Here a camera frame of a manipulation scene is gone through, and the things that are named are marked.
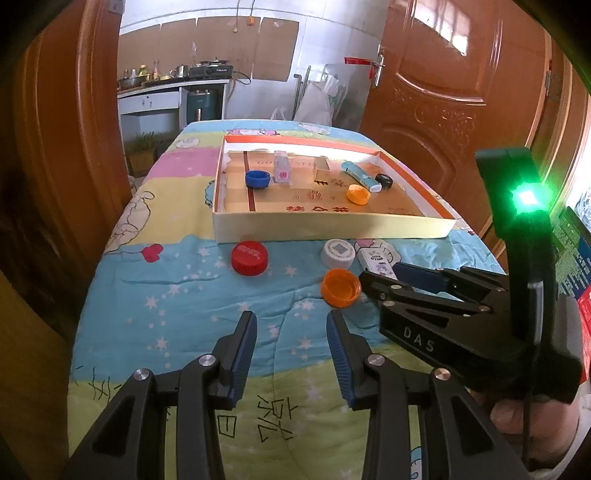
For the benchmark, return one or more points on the shallow cardboard box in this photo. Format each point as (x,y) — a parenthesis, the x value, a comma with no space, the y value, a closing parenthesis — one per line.
(323,227)

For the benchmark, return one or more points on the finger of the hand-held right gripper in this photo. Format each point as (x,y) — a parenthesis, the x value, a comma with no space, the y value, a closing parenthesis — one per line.
(415,297)
(420,277)

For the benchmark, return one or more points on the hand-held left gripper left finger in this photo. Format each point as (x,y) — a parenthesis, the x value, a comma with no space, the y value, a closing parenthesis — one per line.
(240,360)

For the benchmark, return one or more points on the orange bottle cap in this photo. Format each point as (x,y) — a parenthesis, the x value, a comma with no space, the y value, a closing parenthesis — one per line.
(358,194)
(340,288)

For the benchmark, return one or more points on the large white plastic bag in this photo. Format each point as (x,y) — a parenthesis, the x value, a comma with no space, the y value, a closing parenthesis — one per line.
(316,101)

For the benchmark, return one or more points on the person's right hand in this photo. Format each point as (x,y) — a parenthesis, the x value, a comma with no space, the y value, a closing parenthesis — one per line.
(508,417)

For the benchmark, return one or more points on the brown door frame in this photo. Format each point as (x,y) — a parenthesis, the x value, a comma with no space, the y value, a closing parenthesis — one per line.
(561,115)

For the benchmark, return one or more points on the blue bottle cap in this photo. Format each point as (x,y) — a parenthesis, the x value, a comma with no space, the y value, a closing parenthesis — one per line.
(258,179)

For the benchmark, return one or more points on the white kitchen counter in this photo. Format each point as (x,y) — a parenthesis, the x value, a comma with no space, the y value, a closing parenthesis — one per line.
(147,104)

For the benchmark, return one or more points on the metal pan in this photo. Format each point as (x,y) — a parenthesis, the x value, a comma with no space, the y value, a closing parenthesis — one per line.
(131,83)

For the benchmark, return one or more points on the stack of red cartons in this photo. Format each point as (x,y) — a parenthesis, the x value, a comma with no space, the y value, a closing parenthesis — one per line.
(585,309)

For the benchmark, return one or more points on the cardboard sheets on wall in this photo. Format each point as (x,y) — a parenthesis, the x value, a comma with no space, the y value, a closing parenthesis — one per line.
(221,46)

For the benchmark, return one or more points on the dark green appliance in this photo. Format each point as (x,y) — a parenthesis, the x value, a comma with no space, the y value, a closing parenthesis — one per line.
(203,107)

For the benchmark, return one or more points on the white rectangular carton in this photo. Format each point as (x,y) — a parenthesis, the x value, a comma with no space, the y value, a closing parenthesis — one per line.
(376,262)

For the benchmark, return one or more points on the teal packet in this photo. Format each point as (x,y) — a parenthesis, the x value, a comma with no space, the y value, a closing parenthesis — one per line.
(360,176)

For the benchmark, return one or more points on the clear tube with colourful print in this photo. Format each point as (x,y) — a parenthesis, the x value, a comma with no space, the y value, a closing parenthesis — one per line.
(282,170)

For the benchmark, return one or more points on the red ribbon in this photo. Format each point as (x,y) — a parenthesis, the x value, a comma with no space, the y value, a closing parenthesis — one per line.
(358,61)

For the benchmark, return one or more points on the black bottle cap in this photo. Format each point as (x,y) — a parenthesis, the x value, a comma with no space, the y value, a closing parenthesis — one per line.
(384,181)

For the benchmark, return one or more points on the white bottle cap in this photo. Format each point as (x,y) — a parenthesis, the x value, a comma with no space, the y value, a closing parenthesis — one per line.
(338,254)

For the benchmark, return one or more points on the brown wooden door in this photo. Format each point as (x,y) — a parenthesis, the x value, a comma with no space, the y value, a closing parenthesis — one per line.
(97,101)

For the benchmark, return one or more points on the green leafy plants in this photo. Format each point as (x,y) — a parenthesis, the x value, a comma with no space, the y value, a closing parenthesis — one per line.
(147,141)

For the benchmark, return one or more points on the red bottle cap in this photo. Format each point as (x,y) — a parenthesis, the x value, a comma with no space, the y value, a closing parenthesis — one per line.
(249,258)

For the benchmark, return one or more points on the black gas stove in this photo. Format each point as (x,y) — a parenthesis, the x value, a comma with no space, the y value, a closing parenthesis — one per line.
(211,70)

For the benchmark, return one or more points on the metal kettle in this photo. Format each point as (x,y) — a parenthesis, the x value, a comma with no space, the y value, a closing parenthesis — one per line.
(178,71)

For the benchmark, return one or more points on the green carton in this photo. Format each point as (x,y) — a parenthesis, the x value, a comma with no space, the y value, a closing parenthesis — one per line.
(572,249)

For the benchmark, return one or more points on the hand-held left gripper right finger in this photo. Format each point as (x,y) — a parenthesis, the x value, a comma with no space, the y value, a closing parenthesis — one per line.
(344,360)

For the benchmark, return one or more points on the small white plastic bag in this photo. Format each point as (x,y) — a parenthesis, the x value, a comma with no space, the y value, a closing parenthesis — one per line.
(278,114)

